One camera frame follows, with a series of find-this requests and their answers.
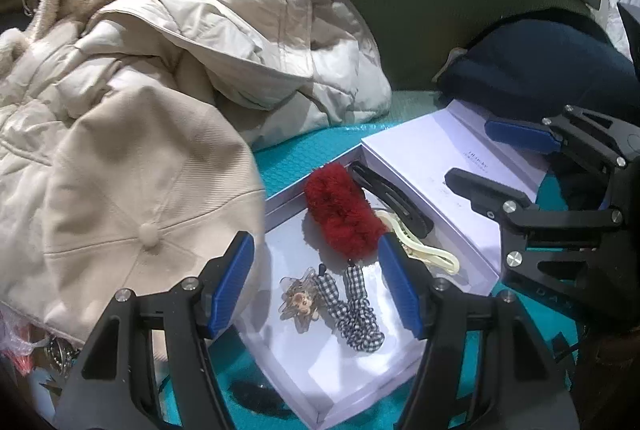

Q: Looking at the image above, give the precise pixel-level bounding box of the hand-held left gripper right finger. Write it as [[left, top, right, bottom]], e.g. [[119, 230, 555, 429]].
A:
[[378, 234, 581, 430]]

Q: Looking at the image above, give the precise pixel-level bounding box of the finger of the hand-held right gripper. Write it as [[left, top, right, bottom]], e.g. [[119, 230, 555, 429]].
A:
[[444, 167, 626, 237], [485, 105, 640, 169]]

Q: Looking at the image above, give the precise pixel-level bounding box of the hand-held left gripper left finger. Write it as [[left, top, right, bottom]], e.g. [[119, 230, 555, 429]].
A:
[[52, 231, 256, 430]]

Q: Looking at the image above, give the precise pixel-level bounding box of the cream hair claw clip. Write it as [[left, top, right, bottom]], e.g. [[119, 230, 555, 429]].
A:
[[375, 209, 461, 274]]

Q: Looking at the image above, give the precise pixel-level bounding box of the black white checkered scrunchie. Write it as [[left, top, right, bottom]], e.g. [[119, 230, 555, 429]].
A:
[[312, 260, 386, 355]]

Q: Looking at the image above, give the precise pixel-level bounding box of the black hair clip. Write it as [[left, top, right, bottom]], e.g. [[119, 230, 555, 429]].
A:
[[347, 161, 435, 239]]

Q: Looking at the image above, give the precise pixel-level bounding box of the red fuzzy hair clip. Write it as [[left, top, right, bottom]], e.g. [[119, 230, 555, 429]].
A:
[[304, 164, 389, 262]]

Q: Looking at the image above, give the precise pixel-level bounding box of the white gift box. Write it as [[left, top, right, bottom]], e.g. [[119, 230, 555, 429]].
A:
[[220, 99, 552, 430]]

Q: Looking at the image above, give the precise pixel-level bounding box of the flower hair clip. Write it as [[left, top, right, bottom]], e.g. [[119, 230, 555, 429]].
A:
[[279, 266, 327, 324]]

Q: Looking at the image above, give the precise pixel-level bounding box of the dark navy cloth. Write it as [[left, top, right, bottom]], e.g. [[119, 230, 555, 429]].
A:
[[434, 8, 640, 123]]

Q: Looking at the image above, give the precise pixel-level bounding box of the beige newsboy hat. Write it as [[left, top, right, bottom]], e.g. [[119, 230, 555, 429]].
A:
[[42, 88, 267, 345]]

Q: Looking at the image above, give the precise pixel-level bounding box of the white cloth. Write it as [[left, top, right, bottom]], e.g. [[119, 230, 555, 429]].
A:
[[604, 0, 637, 56]]

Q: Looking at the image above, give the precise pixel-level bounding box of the red plastic bag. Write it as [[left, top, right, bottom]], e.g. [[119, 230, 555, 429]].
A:
[[0, 307, 37, 373]]

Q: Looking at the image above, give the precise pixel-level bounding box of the beige puffer jacket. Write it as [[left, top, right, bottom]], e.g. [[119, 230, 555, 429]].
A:
[[0, 0, 393, 341]]

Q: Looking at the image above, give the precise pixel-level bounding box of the black cable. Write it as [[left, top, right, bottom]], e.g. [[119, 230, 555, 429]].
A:
[[552, 332, 588, 362]]

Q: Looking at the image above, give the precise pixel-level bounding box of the metal bracelet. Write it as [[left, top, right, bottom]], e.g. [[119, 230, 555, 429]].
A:
[[46, 339, 77, 378]]

